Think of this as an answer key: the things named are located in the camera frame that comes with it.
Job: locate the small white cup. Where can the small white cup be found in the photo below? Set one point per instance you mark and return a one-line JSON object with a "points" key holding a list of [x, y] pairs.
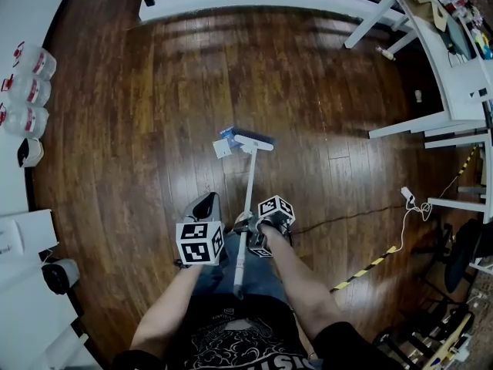
{"points": [[418, 95]]}

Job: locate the grey tablet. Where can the grey tablet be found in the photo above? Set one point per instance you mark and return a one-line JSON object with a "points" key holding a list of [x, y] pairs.
{"points": [[460, 37]]}

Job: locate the small plastic bottle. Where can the small plastic bottle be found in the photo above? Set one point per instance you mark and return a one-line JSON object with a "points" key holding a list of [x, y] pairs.
{"points": [[385, 53]]}

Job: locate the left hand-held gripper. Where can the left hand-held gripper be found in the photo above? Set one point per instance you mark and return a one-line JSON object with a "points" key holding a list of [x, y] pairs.
{"points": [[194, 247]]}

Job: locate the white broom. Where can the white broom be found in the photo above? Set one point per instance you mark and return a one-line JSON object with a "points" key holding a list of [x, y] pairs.
{"points": [[249, 175]]}

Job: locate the grey bin with black bag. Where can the grey bin with black bag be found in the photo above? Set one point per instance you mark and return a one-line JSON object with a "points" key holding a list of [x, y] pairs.
{"points": [[59, 276]]}

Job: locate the person's right forearm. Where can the person's right forearm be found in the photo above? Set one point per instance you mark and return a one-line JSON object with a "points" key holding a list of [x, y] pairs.
{"points": [[308, 295]]}

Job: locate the white table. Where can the white table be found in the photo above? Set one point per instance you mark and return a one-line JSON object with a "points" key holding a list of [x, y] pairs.
{"points": [[454, 91]]}

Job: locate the white power strip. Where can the white power strip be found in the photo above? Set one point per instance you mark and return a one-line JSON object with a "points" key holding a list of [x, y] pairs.
{"points": [[407, 194]]}

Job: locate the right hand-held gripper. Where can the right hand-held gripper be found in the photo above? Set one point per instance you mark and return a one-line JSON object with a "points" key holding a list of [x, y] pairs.
{"points": [[275, 209]]}

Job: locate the person's black printed t-shirt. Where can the person's black printed t-shirt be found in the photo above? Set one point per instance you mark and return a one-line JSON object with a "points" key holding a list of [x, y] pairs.
{"points": [[246, 341]]}

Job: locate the small white bin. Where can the small white bin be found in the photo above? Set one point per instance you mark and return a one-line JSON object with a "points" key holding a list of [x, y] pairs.
{"points": [[31, 152]]}

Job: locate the yellow black striped tape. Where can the yellow black striped tape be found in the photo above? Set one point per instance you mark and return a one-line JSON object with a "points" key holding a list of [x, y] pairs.
{"points": [[362, 273]]}

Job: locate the black office chair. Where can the black office chair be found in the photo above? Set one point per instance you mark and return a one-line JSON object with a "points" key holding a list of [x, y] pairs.
{"points": [[460, 253]]}

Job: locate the person's blue jeans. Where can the person's blue jeans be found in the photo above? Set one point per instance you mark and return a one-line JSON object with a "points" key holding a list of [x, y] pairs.
{"points": [[262, 276]]}

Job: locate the person's right hand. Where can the person's right hand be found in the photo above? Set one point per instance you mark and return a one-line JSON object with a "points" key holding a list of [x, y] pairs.
{"points": [[272, 233]]}

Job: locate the clear water jug red cap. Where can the clear water jug red cap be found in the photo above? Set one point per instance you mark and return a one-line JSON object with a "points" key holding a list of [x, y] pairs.
{"points": [[29, 90], [38, 62], [25, 121]]}

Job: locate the blue paper scrap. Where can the blue paper scrap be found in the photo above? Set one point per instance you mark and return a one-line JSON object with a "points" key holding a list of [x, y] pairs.
{"points": [[227, 133]]}

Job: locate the brown cardboard box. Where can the brown cardboard box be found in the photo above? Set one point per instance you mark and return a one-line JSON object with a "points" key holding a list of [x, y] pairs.
{"points": [[421, 2]]}

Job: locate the white water dispenser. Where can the white water dispenser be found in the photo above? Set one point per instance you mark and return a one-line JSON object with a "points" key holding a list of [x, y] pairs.
{"points": [[27, 233]]}

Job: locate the white paper scrap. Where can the white paper scrap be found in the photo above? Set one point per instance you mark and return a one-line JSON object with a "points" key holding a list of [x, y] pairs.
{"points": [[222, 149]]}

